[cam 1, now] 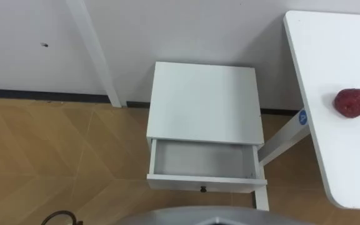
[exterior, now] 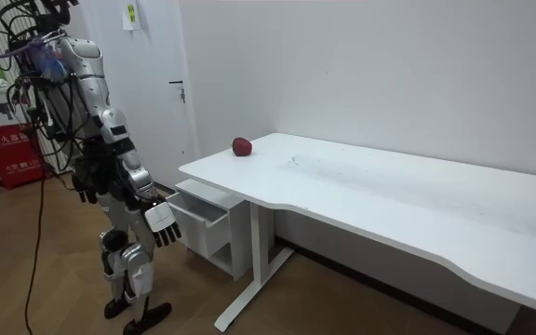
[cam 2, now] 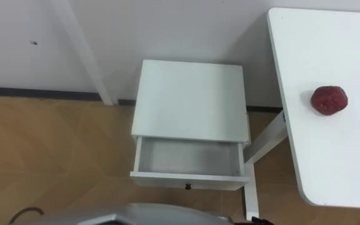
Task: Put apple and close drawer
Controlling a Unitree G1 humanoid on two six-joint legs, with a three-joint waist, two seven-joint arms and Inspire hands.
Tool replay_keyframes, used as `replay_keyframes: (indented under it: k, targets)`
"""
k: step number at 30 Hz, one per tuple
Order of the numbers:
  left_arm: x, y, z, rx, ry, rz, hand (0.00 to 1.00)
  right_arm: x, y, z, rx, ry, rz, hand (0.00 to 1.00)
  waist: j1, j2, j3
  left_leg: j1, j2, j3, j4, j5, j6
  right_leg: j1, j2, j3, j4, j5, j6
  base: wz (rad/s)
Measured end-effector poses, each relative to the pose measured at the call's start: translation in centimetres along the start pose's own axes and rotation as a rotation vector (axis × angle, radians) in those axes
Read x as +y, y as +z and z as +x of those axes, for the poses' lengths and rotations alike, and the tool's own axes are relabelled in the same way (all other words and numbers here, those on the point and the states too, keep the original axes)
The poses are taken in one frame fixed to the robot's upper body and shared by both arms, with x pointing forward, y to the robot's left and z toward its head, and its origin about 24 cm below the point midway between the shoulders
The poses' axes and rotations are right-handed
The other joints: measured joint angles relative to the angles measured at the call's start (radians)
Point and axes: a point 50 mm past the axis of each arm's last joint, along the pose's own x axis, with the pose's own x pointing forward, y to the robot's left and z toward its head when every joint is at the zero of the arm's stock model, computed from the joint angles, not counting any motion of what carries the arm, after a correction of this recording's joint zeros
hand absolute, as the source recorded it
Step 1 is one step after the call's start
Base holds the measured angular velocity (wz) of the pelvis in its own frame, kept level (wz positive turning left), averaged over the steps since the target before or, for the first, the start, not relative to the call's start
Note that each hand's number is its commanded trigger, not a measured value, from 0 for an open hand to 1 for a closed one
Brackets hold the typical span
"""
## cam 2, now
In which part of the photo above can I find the white bedside cabinet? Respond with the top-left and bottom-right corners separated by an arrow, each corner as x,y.
131,59 -> 251,146

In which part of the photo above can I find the open white cabinet drawer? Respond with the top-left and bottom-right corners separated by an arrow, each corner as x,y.
129,136 -> 251,192

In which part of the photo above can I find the robot body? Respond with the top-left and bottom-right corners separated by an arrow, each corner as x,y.
11,202 -> 236,225

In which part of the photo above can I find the red fruit soft toy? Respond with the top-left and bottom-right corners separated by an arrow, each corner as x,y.
310,85 -> 349,116

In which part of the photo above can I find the white desk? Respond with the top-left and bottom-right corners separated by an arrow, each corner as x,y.
243,7 -> 360,221

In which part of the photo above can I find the brown cable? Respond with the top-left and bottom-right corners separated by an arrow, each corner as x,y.
9,206 -> 45,225

